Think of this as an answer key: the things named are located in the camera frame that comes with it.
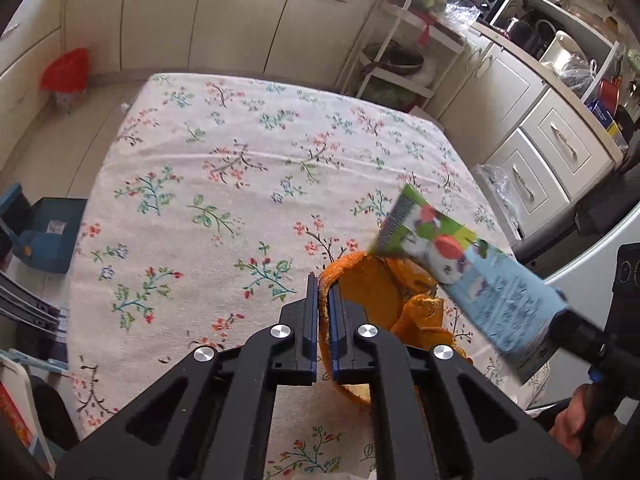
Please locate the black pot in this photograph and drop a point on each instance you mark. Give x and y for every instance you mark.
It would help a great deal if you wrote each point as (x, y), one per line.
(525, 35)

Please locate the white kitchen cabinets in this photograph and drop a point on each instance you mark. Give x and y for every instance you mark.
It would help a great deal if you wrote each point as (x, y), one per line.
(225, 10)

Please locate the metal wok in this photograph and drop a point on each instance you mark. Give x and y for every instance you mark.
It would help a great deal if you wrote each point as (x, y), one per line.
(400, 57)

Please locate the clear plastic bag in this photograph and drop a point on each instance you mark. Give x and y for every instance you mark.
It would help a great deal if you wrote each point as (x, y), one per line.
(497, 185)

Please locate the floral tablecloth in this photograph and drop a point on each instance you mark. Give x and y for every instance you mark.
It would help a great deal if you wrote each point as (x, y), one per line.
(210, 170)

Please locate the red pot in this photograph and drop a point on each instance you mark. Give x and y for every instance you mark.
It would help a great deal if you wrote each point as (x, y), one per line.
(607, 92)

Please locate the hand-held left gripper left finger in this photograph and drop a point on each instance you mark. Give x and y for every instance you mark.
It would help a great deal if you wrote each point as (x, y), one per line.
(314, 340)

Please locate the red lined waste bin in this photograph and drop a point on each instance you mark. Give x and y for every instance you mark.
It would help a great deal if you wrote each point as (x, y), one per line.
(65, 70)

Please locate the white trolley shelf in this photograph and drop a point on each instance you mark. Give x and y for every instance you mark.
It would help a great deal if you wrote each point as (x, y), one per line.
(440, 35)

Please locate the blue drink carton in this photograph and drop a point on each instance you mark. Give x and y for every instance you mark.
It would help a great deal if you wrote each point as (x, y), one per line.
(475, 280)

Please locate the blue dustpan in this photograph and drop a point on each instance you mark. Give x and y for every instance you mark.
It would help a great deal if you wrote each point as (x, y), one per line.
(50, 230)

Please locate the person's right hand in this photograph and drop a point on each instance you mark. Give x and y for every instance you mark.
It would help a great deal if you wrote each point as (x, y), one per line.
(567, 425)

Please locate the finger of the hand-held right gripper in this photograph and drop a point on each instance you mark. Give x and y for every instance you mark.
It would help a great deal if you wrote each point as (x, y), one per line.
(585, 342)

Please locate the white jug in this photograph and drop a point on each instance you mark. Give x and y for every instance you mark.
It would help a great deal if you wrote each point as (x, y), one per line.
(560, 50)

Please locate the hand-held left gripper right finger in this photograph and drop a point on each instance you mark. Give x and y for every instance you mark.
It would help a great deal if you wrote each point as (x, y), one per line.
(334, 345)

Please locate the white drawer cabinet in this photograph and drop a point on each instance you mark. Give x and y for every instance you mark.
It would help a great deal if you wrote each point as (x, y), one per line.
(500, 80)

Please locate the blue box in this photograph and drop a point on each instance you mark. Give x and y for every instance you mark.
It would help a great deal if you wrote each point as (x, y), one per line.
(602, 112)

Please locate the orange peel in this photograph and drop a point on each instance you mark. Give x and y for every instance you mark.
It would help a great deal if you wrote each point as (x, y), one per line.
(422, 320)
(372, 290)

